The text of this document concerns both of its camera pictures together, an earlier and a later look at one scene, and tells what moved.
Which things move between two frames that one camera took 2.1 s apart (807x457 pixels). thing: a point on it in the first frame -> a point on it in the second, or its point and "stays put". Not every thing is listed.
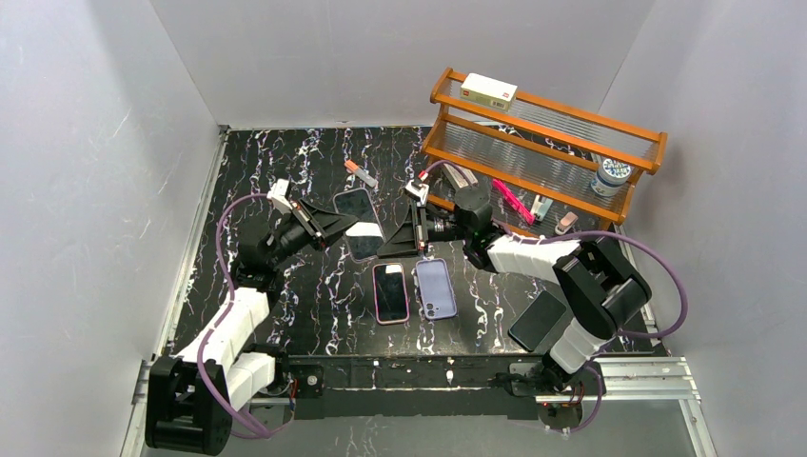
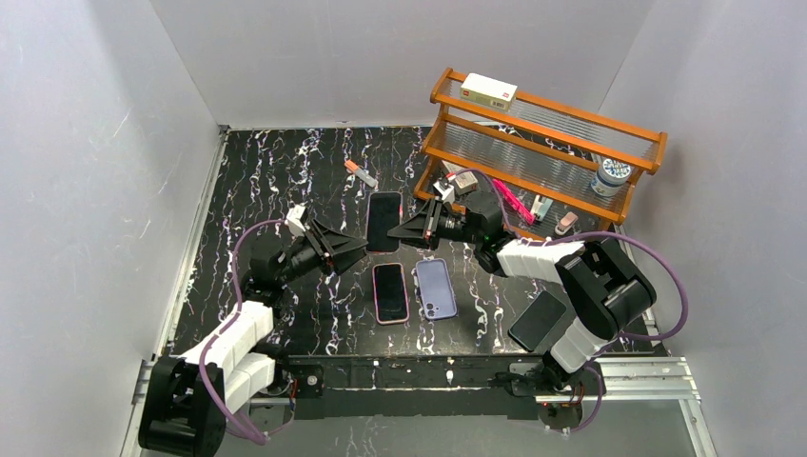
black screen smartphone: [391, 291] stays put
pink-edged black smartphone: [390, 293] stays put
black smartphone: [364, 238] -> [384, 213]
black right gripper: [422, 227] stays put
